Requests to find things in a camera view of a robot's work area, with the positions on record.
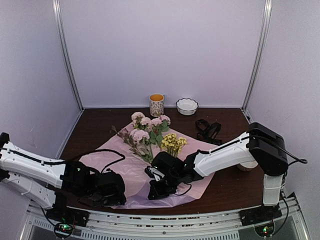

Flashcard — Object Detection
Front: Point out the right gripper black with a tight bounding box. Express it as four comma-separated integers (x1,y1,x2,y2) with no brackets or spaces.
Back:
148,171,181,200

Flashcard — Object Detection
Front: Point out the fake flower bunch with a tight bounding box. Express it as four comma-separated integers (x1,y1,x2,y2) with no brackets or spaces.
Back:
161,133,187,158

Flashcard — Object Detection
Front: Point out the purple wrapping paper sheet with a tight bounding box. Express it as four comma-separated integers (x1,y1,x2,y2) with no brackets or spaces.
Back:
76,121,216,210

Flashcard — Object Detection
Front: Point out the pink carnation stem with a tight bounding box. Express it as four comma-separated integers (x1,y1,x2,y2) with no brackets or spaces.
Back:
147,115,171,148

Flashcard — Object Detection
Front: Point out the black printed ribbon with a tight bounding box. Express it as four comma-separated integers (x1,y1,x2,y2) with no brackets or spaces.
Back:
195,119,223,146

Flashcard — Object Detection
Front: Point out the dusty pink rose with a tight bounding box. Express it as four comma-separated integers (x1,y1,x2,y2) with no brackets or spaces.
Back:
111,126,154,164

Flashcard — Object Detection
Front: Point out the pale pink rose stem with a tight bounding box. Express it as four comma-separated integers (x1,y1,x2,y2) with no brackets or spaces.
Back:
131,111,151,132

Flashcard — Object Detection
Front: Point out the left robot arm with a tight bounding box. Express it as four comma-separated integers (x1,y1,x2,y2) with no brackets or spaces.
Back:
0,132,126,222

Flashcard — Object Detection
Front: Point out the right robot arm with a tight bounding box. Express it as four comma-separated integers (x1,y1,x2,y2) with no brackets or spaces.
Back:
145,122,289,221

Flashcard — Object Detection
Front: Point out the left green circuit board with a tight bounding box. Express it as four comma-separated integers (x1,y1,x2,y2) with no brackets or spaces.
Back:
53,222,74,238

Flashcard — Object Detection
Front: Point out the green circuit board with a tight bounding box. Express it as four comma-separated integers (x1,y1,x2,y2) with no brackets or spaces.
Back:
254,223,275,238
53,222,74,238

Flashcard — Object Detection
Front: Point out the white scalloped bowl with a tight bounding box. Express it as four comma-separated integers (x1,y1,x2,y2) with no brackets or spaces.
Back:
176,98,199,116

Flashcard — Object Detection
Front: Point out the plain white bowl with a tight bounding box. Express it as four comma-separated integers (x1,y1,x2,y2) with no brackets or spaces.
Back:
236,161,258,172

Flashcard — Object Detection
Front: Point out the patterned cup with orange inside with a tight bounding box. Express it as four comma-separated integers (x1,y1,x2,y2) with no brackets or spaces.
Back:
149,94,165,117

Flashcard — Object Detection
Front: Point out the right green circuit board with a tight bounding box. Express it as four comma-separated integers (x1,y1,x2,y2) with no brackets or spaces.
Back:
254,223,275,238

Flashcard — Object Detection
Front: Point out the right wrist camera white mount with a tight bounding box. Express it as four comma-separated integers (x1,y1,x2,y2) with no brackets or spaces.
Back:
144,166,165,182

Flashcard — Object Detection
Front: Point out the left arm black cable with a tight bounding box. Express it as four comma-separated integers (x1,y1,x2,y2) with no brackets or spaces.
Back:
44,148,126,176

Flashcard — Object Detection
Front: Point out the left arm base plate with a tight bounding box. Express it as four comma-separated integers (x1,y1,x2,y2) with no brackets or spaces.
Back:
46,208,90,227

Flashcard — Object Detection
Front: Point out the front aluminium rail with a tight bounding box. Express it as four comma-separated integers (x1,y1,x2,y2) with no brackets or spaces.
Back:
23,199,305,240

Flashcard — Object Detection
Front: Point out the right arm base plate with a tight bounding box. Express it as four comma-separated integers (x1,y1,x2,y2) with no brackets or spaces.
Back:
239,205,282,226

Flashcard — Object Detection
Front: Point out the right aluminium frame post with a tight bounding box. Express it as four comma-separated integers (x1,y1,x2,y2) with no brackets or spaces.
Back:
241,0,273,113

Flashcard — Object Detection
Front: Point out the aluminium frame post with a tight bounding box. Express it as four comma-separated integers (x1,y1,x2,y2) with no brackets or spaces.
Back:
241,0,273,113
52,0,84,112

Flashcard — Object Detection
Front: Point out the left aluminium frame post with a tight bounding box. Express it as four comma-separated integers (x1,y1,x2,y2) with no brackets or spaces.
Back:
52,0,84,112

